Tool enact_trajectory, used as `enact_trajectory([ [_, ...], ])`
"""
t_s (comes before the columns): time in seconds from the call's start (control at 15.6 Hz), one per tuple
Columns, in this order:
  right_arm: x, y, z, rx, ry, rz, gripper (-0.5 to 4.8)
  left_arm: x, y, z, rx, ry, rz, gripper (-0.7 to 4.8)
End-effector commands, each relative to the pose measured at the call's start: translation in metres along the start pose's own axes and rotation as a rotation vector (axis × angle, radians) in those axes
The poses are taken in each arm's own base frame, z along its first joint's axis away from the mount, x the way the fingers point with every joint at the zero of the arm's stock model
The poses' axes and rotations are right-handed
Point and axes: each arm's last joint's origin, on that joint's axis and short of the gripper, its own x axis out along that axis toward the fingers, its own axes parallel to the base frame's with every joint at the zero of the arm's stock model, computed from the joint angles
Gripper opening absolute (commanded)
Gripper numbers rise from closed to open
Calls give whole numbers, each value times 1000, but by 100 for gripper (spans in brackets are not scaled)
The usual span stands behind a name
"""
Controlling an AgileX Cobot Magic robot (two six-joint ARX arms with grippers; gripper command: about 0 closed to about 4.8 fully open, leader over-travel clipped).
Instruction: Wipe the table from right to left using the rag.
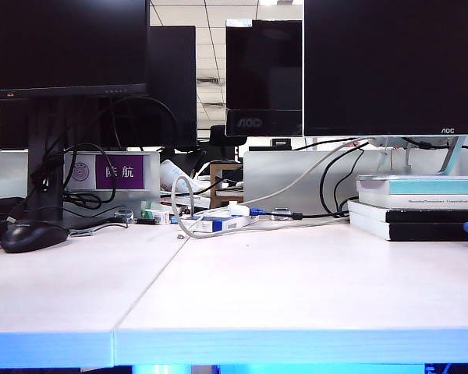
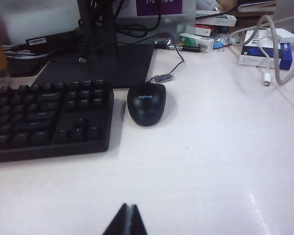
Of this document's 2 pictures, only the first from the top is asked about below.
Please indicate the small wooden shelf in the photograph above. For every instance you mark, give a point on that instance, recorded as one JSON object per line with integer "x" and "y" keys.
{"x": 215, "y": 183}

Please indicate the white adapter with blue plug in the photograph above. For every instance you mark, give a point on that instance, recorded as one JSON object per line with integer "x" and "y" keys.
{"x": 240, "y": 209}

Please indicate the blue and white box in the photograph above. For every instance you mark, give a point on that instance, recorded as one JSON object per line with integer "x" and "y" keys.
{"x": 218, "y": 224}

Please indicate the grey desk partition panel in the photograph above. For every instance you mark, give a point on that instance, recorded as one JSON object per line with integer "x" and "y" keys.
{"x": 281, "y": 179}

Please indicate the black office chair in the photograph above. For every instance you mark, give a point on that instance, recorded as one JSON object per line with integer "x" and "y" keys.
{"x": 220, "y": 136}

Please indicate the small black box device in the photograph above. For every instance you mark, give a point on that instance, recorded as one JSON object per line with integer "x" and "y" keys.
{"x": 282, "y": 142}

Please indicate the green and white small box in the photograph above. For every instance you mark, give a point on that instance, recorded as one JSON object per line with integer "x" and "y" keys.
{"x": 154, "y": 215}

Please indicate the small clear glass item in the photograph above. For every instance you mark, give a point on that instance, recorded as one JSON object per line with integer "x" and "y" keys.
{"x": 124, "y": 213}

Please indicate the white panel with purple sign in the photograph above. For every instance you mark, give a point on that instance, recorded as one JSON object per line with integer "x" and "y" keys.
{"x": 119, "y": 171}

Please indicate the small black AOC monitor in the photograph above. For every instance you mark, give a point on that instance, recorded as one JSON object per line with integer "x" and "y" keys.
{"x": 263, "y": 70}

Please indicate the black monitor back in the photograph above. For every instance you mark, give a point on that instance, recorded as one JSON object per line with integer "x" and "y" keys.
{"x": 173, "y": 78}

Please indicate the white book with printed spine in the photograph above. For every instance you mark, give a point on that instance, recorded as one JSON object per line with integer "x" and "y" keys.
{"x": 421, "y": 201}

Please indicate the black book with white cover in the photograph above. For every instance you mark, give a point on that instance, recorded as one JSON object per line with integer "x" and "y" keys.
{"x": 425, "y": 215}
{"x": 421, "y": 231}

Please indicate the teal covered book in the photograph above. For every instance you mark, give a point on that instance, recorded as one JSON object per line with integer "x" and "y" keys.
{"x": 433, "y": 185}

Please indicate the large black AOC monitor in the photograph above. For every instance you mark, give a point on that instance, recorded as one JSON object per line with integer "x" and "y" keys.
{"x": 394, "y": 66}

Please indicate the black computer mouse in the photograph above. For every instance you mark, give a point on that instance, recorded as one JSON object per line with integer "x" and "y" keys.
{"x": 33, "y": 235}

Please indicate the silver monitor stand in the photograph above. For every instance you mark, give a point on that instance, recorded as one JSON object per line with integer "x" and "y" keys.
{"x": 452, "y": 156}

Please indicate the black monitor with thin bezel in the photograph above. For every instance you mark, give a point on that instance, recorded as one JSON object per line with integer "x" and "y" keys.
{"x": 62, "y": 43}

